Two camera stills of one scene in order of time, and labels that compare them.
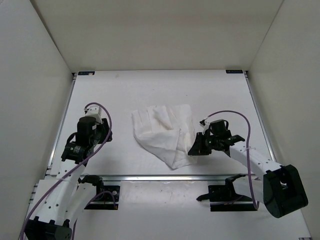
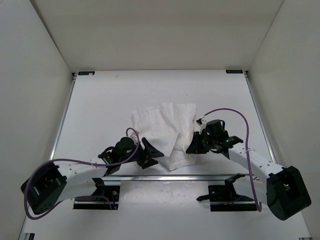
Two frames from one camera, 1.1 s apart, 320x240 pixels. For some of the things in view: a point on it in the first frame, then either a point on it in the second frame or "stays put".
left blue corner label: [86, 73] stays put
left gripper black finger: [106, 129] -> [150, 150]
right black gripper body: [211, 141] stays put
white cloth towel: [166, 132] stays put
